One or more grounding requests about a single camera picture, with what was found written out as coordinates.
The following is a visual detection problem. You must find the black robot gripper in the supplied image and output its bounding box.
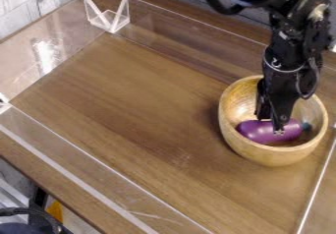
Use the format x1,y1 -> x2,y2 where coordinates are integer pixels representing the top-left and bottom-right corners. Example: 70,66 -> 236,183
254,45 -> 323,136

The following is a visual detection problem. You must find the purple toy eggplant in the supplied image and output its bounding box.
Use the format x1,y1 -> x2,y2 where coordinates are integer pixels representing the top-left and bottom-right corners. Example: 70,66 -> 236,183
236,119 -> 312,145

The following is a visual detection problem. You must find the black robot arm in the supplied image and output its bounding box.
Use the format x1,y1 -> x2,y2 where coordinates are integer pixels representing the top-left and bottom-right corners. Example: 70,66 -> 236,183
255,0 -> 332,134

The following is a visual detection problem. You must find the brown wooden bowl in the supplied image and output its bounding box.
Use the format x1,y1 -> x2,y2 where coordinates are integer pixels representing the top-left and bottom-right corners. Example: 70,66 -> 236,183
218,75 -> 328,167

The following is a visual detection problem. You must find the clear acrylic corner bracket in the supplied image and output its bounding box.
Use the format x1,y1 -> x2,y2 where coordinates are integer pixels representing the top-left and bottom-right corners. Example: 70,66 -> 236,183
84,0 -> 130,33

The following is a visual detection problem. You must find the clear acrylic tray wall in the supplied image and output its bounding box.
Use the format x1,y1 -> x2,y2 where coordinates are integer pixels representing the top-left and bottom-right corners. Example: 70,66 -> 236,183
0,0 -> 336,234

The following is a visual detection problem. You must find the black clamp with cable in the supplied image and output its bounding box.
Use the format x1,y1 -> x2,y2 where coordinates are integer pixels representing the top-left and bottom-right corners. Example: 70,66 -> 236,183
0,187 -> 74,234

